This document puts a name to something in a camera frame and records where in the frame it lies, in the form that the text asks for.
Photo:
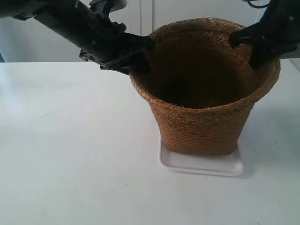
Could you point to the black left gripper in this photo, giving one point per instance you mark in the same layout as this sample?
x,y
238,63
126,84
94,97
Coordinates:
x,y
107,44

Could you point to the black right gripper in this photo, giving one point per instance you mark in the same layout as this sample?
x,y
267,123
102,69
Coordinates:
x,y
277,34

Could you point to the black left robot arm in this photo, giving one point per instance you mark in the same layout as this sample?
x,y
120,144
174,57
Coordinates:
x,y
67,18

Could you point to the brown woven wicker basket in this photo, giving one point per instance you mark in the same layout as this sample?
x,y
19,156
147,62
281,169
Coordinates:
x,y
200,90

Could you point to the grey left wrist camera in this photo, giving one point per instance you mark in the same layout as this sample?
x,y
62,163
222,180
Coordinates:
x,y
104,7

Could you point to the white plastic tray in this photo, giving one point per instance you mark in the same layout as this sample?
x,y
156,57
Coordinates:
x,y
229,165

